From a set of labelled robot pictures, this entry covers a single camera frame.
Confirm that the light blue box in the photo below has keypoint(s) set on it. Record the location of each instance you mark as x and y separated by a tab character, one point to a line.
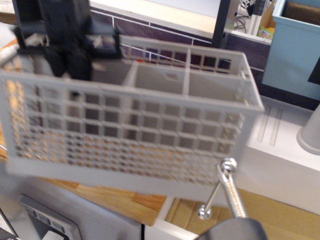
293	54

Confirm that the dark grey shelf post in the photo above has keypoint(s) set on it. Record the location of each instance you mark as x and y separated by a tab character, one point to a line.
220	23

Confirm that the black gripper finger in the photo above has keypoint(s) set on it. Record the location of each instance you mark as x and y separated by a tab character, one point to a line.
78	64
55	61

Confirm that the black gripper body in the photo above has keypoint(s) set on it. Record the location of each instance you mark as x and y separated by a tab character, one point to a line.
64	34

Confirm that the colourful cardboard box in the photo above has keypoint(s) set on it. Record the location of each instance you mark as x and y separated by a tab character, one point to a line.
266	27

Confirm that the grey plastic drying rack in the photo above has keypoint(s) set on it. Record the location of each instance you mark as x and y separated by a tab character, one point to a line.
157	121

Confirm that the grey metal cup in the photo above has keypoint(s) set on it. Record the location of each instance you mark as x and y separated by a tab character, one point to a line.
308	137

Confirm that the grey oven control panel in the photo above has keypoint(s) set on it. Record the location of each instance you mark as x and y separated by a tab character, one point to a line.
43	219

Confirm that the black clamp base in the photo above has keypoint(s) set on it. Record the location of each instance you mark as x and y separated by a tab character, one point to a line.
237	228

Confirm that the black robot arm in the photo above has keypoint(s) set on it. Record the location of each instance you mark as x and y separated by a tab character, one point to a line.
33	10

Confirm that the white sink unit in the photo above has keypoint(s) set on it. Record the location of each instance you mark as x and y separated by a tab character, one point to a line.
278	180

